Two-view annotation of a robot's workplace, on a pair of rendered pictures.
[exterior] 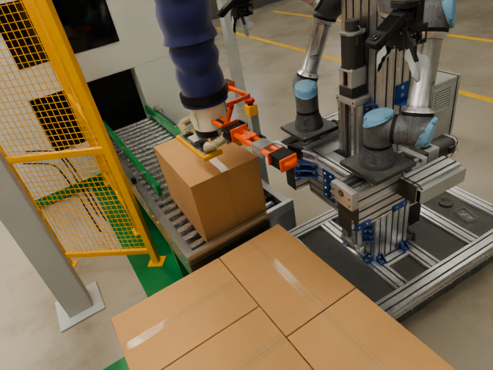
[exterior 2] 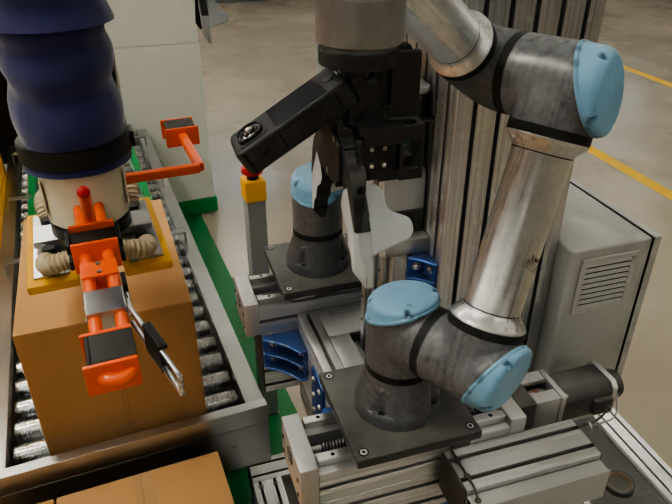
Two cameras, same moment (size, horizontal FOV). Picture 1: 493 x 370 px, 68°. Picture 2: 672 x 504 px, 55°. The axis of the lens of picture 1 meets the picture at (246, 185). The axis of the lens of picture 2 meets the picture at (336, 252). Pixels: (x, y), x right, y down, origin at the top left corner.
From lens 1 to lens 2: 0.69 m
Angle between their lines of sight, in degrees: 4
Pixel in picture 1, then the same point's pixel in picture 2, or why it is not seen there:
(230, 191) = not seen: hidden behind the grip
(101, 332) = not seen: outside the picture
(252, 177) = (174, 340)
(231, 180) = not seen: hidden behind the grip
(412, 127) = (458, 358)
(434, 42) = (545, 163)
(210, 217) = (62, 406)
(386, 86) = (463, 227)
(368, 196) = (354, 479)
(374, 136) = (380, 347)
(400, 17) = (323, 94)
